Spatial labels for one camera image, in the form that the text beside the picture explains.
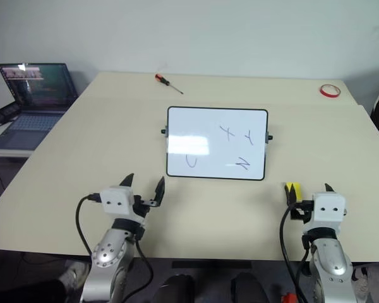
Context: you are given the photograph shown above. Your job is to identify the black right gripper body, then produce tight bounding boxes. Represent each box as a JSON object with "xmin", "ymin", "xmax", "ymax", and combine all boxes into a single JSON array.
[{"xmin": 289, "ymin": 199, "xmax": 315, "ymax": 222}]

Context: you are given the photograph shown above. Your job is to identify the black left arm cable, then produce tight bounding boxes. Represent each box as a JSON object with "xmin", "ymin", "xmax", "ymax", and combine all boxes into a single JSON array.
[{"xmin": 76, "ymin": 192, "xmax": 155, "ymax": 303}]

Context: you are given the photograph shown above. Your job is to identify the yellow plastic block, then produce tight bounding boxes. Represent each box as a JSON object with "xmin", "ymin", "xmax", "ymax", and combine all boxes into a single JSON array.
[{"xmin": 283, "ymin": 181, "xmax": 303, "ymax": 203}]

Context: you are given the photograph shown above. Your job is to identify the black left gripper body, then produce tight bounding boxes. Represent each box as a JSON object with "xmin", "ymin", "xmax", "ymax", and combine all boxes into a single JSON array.
[{"xmin": 131, "ymin": 194, "xmax": 155, "ymax": 220}]

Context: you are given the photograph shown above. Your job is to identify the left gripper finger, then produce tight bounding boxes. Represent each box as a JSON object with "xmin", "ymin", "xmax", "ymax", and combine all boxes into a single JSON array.
[
  {"xmin": 119, "ymin": 172, "xmax": 136, "ymax": 191},
  {"xmin": 153, "ymin": 176, "xmax": 166, "ymax": 208}
]

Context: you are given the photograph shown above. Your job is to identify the grey shoe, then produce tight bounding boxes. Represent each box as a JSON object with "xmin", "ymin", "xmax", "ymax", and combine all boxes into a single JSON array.
[
  {"xmin": 350, "ymin": 266, "xmax": 371, "ymax": 282},
  {"xmin": 59, "ymin": 260, "xmax": 90, "ymax": 290}
]

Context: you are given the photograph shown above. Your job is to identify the small black-framed whiteboard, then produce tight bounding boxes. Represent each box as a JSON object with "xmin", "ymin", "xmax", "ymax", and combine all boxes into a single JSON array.
[{"xmin": 160, "ymin": 106, "xmax": 274, "ymax": 182}]

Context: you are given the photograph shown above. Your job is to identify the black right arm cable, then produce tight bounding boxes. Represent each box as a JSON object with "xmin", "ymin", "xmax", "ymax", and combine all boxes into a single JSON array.
[{"xmin": 279, "ymin": 204, "xmax": 311, "ymax": 303}]

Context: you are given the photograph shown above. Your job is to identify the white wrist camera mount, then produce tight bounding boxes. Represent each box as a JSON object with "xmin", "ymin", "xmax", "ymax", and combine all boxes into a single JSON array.
[
  {"xmin": 312, "ymin": 191, "xmax": 348, "ymax": 223},
  {"xmin": 100, "ymin": 186, "xmax": 136, "ymax": 213}
]

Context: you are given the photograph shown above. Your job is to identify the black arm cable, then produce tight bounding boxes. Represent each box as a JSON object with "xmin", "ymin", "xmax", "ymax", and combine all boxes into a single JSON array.
[
  {"xmin": 279, "ymin": 204, "xmax": 311, "ymax": 303},
  {"xmin": 76, "ymin": 192, "xmax": 155, "ymax": 303}
]

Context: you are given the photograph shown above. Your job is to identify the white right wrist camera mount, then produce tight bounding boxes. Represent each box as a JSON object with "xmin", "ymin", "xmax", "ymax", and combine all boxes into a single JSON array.
[{"xmin": 312, "ymin": 191, "xmax": 348, "ymax": 223}]

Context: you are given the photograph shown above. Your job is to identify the open dark laptop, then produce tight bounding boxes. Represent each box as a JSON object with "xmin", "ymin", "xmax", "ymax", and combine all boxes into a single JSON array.
[{"xmin": 0, "ymin": 62, "xmax": 80, "ymax": 151}]

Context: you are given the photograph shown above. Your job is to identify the black box device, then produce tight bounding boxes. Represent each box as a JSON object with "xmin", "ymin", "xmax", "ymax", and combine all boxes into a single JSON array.
[{"xmin": 0, "ymin": 102, "xmax": 21, "ymax": 124}]

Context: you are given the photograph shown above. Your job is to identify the red-handled screwdriver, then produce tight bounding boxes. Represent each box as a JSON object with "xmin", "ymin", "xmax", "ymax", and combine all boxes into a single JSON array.
[{"xmin": 154, "ymin": 73, "xmax": 184, "ymax": 95}]

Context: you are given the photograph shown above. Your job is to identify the red tape roll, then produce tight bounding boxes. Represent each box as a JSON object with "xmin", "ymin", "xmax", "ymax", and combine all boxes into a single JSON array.
[{"xmin": 318, "ymin": 83, "xmax": 341, "ymax": 100}]

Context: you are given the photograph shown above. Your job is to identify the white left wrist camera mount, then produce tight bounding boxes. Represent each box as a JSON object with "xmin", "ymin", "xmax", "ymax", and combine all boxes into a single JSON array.
[{"xmin": 100, "ymin": 186, "xmax": 136, "ymax": 213}]

